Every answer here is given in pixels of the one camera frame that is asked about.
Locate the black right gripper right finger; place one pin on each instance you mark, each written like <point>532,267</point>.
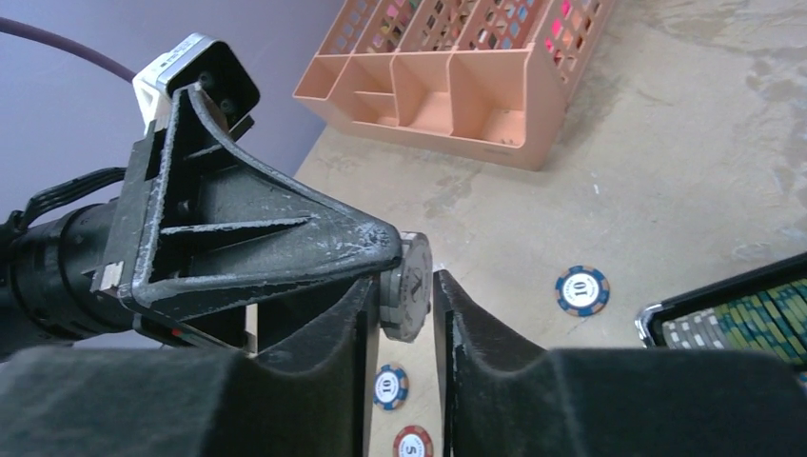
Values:
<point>503,395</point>

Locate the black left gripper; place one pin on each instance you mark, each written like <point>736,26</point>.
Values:
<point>202,231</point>

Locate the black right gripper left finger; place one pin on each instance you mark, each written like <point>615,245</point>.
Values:
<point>305,396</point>

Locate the blue white poker chip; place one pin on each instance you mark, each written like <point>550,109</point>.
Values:
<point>391,387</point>
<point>582,291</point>

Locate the grey white poker chip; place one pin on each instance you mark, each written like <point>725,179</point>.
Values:
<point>406,290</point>

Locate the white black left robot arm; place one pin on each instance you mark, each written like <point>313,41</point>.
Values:
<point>50,250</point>

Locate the red white poker chip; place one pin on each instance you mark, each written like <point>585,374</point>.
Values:
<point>413,441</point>

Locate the black aluminium poker case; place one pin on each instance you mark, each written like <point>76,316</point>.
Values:
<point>762,310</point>

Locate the peach plastic desk organizer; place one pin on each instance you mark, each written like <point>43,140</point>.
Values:
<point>485,80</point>

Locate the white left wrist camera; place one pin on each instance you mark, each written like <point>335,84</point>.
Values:
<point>198,60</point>

